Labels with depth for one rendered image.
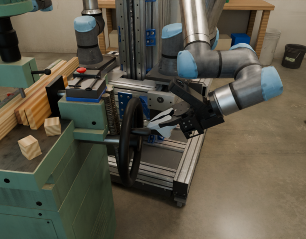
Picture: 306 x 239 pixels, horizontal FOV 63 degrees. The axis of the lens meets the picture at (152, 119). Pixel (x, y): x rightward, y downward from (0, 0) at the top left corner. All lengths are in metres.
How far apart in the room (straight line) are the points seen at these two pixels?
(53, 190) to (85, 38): 0.91
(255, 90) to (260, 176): 1.40
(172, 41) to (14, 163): 0.86
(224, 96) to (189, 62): 0.13
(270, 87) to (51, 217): 0.69
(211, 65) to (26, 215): 0.68
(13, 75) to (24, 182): 0.31
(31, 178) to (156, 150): 1.17
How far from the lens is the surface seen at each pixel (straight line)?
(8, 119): 0.81
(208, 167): 1.94
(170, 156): 1.68
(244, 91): 0.64
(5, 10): 0.72
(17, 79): 0.81
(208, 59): 0.68
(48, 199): 0.77
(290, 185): 2.02
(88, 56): 1.45
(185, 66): 0.67
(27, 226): 0.92
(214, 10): 1.09
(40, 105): 0.79
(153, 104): 1.22
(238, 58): 0.70
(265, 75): 0.64
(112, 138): 0.82
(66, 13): 4.31
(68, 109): 0.78
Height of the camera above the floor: 1.31
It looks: 33 degrees down
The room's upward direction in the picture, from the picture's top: straight up
